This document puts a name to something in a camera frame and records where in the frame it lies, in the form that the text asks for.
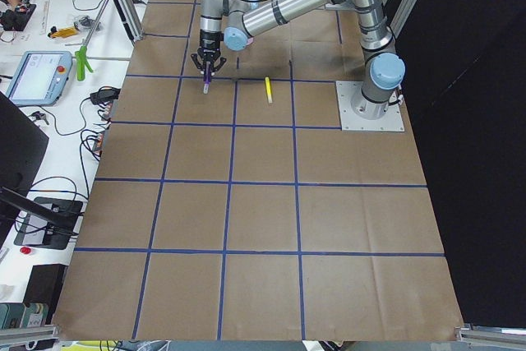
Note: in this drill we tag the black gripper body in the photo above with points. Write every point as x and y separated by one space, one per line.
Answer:
209 44

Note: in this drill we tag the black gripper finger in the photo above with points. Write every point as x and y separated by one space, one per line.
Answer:
198 62
217 63

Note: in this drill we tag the purple marker pen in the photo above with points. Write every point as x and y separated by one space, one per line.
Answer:
207 77

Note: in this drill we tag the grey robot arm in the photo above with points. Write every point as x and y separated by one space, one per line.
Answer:
232 23

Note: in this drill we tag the yellow marker pen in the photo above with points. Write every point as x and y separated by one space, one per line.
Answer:
268 90

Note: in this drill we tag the black power adapter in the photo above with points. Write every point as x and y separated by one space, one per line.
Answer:
104 95

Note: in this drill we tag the green plastic clamp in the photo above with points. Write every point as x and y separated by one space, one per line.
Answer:
82 64

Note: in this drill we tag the blue teach pendant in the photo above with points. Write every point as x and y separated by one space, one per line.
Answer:
40 78

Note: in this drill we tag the black monitor stand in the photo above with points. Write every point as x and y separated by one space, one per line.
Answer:
43 222

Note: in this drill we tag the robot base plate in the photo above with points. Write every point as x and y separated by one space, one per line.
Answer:
357 114

